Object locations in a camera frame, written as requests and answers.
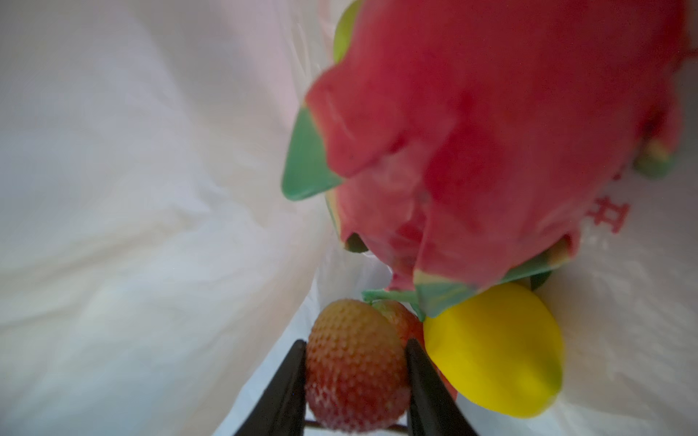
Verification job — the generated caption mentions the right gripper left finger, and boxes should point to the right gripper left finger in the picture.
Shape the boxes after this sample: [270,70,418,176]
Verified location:
[234,340,306,436]

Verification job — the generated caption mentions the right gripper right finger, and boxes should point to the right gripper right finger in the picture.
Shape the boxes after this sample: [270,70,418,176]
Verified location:
[405,339,478,436]

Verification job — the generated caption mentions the small red toy strawberry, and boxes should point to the small red toy strawberry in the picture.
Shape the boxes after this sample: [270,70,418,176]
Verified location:
[305,299,411,433]

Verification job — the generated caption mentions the yellow toy lemon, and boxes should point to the yellow toy lemon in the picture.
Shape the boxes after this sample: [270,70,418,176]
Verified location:
[424,283,565,419]

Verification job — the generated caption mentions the pink plastic bag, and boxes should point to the pink plastic bag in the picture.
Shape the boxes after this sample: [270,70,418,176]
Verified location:
[1,1,697,435]

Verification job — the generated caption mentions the red toy dragon fruit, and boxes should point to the red toy dragon fruit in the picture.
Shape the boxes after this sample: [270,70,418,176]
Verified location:
[282,1,688,317]

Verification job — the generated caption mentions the green toy pear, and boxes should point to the green toy pear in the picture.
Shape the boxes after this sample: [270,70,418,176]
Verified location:
[333,0,364,64]

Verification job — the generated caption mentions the red toy peach bottom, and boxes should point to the red toy peach bottom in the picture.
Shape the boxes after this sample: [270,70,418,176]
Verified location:
[373,299,459,401]

